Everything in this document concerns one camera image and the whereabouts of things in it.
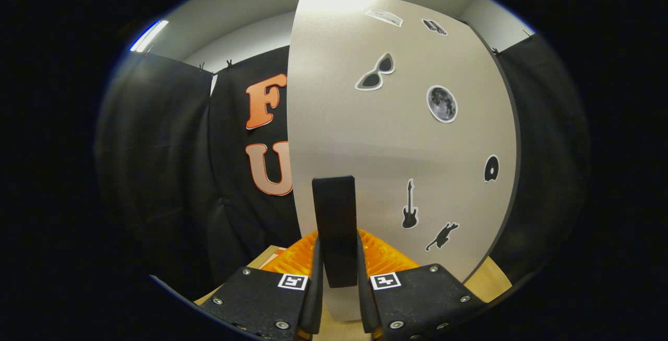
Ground tan cardboard box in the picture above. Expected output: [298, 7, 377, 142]
[249, 245, 289, 269]

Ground ceiling light strip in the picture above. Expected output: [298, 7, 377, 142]
[129, 19, 169, 53]

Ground beige shoe cabinet door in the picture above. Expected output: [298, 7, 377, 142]
[287, 0, 518, 323]

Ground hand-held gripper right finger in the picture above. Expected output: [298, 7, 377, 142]
[356, 229, 488, 341]

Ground black backdrop cloth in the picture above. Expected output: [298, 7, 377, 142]
[94, 32, 590, 300]

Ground black door handle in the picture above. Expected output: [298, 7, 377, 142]
[312, 175, 360, 288]

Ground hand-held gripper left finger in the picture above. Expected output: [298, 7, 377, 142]
[196, 230, 324, 341]

